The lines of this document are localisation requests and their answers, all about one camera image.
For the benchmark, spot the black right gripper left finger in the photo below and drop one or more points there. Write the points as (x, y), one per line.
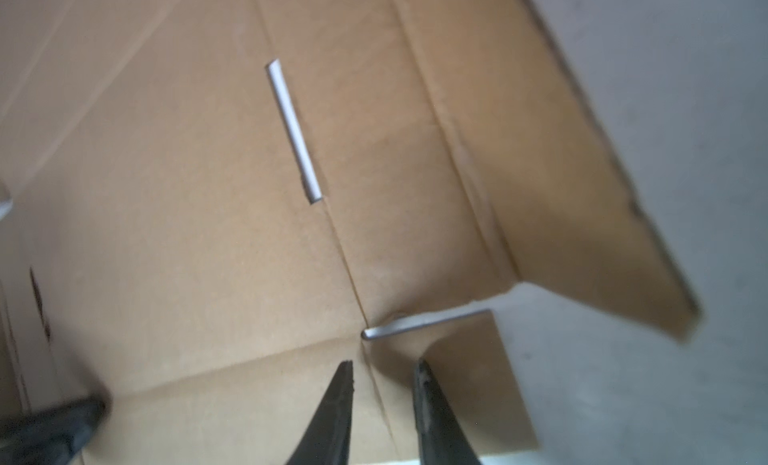
(328, 435)

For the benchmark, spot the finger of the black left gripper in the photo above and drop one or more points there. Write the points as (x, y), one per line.
(54, 435)

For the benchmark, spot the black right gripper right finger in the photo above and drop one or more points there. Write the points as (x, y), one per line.
(440, 437)

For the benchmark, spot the brown cardboard box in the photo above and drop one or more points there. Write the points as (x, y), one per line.
(213, 198)

